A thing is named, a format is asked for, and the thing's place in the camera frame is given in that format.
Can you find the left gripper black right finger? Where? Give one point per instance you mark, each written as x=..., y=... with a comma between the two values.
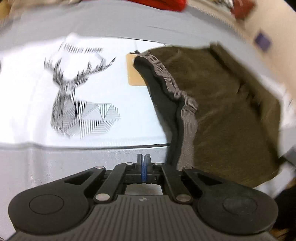
x=223, y=205

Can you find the dark red patterned cushion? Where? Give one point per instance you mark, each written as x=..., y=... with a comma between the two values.
x=242, y=8

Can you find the purple box by wall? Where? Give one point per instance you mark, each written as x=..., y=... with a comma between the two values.
x=262, y=41

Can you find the red folded blanket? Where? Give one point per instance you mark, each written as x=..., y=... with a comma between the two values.
x=169, y=5

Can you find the dark olive corduroy pants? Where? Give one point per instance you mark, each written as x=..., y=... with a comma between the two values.
x=222, y=120

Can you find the grey white printed bed sheet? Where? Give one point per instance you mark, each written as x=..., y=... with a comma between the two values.
x=72, y=100

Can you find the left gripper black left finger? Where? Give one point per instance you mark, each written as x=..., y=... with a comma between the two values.
x=61, y=205

